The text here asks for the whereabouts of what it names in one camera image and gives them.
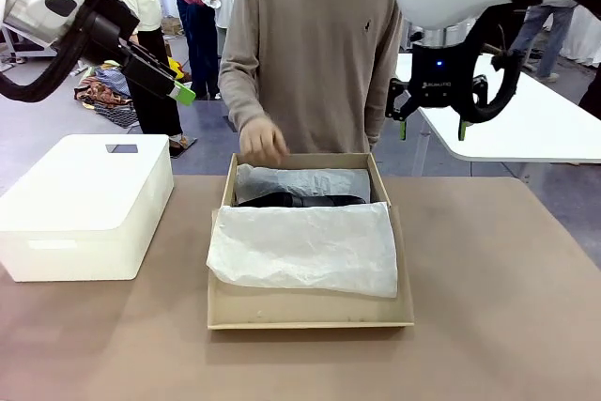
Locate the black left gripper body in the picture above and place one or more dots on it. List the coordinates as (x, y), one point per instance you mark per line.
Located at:
(108, 25)

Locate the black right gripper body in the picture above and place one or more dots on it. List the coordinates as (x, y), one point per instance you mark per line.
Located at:
(441, 77)

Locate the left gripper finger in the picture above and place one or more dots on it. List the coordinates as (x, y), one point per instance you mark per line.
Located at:
(155, 84)
(157, 64)

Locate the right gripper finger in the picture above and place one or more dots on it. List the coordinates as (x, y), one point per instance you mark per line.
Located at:
(480, 93)
(399, 100)

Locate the black leather ankle boot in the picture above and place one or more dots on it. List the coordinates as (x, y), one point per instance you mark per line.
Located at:
(319, 201)

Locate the white tissue paper sheet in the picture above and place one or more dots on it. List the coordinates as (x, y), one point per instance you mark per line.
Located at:
(300, 246)

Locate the brown cardboard shoe box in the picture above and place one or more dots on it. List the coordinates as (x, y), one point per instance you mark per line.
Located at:
(305, 312)

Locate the person's left forearm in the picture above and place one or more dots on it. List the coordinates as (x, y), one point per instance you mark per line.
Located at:
(382, 110)

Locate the person's right forearm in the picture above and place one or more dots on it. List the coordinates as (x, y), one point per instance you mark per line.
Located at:
(239, 86)

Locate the white plastic storage box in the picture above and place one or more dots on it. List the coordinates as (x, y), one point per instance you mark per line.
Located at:
(70, 204)

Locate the person's right hand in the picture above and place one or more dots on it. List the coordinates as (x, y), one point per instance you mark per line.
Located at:
(263, 143)

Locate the bystander in pink top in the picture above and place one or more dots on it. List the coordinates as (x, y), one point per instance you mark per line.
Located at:
(199, 44)

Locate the colourful clothes pile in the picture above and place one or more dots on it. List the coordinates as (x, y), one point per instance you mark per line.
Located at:
(103, 96)

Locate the white table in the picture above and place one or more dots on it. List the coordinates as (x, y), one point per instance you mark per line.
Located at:
(526, 128)

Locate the bystander in blue jeans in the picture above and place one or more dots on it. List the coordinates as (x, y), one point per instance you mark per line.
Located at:
(554, 30)

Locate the person in beige sweater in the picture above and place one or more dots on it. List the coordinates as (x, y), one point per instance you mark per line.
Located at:
(319, 44)

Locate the white curtain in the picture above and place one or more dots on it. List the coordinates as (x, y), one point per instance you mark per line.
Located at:
(587, 35)

